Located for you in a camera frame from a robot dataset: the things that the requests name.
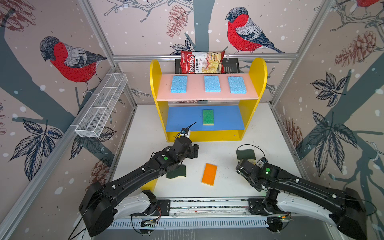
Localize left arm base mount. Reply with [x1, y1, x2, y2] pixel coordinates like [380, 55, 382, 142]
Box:
[130, 190, 171, 217]

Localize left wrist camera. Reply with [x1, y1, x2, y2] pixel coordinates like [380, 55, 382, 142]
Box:
[180, 128, 191, 138]

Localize orange sponge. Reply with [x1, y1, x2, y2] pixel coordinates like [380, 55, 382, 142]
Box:
[202, 163, 218, 186]

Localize light blue sponge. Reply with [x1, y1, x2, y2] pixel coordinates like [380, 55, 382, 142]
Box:
[171, 76, 188, 93]
[228, 77, 247, 94]
[204, 75, 221, 93]

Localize yellow shelf unit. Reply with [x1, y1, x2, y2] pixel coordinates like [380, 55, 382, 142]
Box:
[150, 58, 268, 142]

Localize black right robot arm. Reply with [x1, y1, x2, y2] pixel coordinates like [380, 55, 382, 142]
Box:
[236, 158, 368, 240]

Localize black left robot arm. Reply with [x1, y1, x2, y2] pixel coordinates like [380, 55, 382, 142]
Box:
[79, 136, 200, 237]

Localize white mesh wall tray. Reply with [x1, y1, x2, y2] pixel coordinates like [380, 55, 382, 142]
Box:
[75, 73, 128, 138]

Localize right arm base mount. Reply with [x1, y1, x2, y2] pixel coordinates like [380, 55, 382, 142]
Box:
[248, 189, 288, 216]

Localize dark green wavy sponge left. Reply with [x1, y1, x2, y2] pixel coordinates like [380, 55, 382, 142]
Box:
[166, 165, 186, 179]

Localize pink upper shelf board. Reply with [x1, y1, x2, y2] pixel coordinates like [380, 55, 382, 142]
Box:
[156, 74, 260, 101]

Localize dark green wavy sponge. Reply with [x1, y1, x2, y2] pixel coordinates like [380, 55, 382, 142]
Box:
[236, 149, 256, 161]
[166, 165, 186, 179]

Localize dark green wavy sponge right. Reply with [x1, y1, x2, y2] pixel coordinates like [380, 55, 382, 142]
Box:
[236, 149, 256, 161]

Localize red cassava chips bag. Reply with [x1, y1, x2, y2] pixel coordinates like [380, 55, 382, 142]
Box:
[181, 51, 225, 74]

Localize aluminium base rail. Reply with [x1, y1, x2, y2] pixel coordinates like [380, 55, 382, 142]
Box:
[86, 196, 331, 232]

